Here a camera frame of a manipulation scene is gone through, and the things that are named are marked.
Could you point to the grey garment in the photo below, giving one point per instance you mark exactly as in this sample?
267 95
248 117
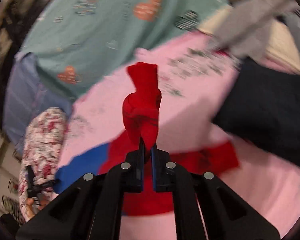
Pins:
245 32

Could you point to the dark navy garment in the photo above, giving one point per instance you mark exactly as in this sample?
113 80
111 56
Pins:
263 107

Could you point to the red floral quilt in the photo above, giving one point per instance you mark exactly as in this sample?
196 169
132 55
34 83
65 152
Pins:
42 149

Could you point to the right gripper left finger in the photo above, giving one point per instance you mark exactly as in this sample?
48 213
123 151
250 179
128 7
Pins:
91 207

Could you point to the blue and red pants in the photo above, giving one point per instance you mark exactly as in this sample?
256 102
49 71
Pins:
141 120

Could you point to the blue plaid pillow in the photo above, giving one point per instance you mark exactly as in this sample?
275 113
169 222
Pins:
26 97

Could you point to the teal heart pattern blanket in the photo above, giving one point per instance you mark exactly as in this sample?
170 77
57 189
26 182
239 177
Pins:
77 42

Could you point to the pink floral bed sheet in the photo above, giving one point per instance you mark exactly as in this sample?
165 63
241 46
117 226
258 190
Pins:
193 88

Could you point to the person's left hand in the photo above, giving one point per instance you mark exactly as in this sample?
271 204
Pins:
33 204

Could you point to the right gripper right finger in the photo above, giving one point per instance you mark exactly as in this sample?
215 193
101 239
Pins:
204 206

